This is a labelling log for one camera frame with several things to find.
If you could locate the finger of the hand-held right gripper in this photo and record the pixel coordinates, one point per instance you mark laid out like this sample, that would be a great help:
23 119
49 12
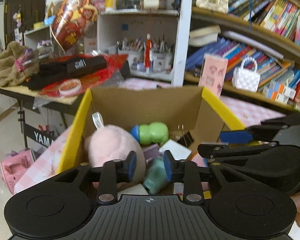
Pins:
222 151
236 137

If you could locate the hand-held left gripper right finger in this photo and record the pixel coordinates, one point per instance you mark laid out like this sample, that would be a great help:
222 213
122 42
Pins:
168 166

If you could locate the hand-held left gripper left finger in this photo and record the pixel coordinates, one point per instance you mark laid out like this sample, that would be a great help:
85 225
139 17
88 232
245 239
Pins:
131 166

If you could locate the white charger plug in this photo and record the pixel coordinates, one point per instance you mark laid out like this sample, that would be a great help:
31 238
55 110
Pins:
176 148

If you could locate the white foam block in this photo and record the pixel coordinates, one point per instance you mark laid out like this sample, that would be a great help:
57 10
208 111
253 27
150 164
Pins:
133 190

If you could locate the large pink plush toy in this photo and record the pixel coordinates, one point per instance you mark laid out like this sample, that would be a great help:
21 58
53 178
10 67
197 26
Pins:
110 145

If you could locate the black binder clip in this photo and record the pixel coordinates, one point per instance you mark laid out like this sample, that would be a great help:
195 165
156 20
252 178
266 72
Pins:
186 136

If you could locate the green toy bottle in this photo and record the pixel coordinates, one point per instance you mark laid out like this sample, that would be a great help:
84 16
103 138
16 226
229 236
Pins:
151 132

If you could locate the yellow cardboard box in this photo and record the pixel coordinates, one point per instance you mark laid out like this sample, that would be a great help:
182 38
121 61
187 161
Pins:
145 105

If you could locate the pink checked desk mat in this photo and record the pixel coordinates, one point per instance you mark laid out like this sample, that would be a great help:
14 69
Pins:
250 110

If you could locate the orange blue white carton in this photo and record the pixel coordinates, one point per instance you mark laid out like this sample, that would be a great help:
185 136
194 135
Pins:
277 97
282 88

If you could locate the white quilted handbag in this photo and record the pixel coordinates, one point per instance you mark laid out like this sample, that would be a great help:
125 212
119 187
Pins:
246 78

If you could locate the pink cartoon pen holder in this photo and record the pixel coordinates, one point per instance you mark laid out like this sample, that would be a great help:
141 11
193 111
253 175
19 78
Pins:
212 75

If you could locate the row of blue purple books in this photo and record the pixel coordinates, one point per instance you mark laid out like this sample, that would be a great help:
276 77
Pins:
240 52

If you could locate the black stand with white print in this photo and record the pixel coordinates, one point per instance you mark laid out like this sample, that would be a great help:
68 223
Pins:
40 136

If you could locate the red patterned tape roll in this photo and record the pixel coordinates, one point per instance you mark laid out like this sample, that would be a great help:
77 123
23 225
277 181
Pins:
69 86

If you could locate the wooden side table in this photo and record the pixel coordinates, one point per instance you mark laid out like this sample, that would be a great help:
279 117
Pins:
52 100

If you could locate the white pen cup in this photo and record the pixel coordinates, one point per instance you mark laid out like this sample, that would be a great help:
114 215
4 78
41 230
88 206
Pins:
132 57
162 60

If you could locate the thick pale book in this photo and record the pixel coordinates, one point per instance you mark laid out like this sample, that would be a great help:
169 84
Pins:
205 33

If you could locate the black printed box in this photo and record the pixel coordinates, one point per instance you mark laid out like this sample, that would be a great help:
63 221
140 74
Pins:
86 65

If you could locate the red tassel figure ornament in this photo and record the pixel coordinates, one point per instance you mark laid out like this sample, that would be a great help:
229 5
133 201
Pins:
147 52

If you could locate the pink cat-face bag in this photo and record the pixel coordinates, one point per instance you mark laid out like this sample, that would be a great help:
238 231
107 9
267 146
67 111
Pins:
15 170

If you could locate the row of colourful picture books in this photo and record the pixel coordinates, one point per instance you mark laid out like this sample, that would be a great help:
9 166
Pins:
277 12

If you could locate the white shelf unit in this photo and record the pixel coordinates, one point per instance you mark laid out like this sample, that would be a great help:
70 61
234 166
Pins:
110 30

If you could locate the brown plush cloth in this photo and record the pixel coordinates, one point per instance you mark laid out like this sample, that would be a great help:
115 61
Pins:
7 65

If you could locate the red gold snack bag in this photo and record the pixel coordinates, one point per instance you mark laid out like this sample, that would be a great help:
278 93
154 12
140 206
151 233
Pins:
72 17

